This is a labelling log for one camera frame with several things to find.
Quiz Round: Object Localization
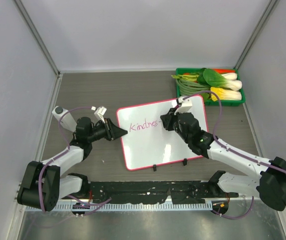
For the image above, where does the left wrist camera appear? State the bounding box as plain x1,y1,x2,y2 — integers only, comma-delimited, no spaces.
94,106,107,122

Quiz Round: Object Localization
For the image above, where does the green long beans bundle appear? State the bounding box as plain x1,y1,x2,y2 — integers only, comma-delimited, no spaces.
175,79,210,97

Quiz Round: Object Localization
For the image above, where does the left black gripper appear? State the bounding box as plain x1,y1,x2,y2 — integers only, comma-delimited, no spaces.
88,118,127,143

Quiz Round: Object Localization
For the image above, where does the green bok choy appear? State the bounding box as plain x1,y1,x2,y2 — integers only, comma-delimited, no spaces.
197,68,242,91

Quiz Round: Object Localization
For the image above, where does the yellow bok choy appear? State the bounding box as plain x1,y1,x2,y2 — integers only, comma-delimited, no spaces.
210,87,242,102

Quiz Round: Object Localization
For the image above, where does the green plastic tray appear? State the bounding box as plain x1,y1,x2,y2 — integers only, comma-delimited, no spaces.
171,68,245,107

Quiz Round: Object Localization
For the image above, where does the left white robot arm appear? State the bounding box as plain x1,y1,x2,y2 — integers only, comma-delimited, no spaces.
17,117,128,212

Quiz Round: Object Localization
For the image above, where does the white slotted cable duct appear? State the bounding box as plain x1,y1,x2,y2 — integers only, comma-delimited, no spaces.
25,201,213,212

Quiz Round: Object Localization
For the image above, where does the pink framed whiteboard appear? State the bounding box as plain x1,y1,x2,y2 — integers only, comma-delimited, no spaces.
116,98,199,171

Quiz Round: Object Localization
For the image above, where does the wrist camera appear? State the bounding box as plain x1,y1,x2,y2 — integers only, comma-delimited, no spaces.
94,106,107,122
174,96,192,115

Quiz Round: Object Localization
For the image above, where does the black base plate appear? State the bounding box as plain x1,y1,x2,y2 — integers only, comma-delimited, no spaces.
72,180,238,205

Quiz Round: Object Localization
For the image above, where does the orange carrot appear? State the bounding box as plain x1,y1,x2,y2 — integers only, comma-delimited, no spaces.
212,68,235,74

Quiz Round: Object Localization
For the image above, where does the white bok choy back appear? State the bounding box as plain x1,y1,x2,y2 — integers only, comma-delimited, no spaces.
221,72,238,81

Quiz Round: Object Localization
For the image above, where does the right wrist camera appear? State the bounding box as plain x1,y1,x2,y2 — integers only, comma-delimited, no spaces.
174,96,192,115

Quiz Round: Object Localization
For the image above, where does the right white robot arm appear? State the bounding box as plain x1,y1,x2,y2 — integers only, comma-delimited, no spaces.
160,108,286,211

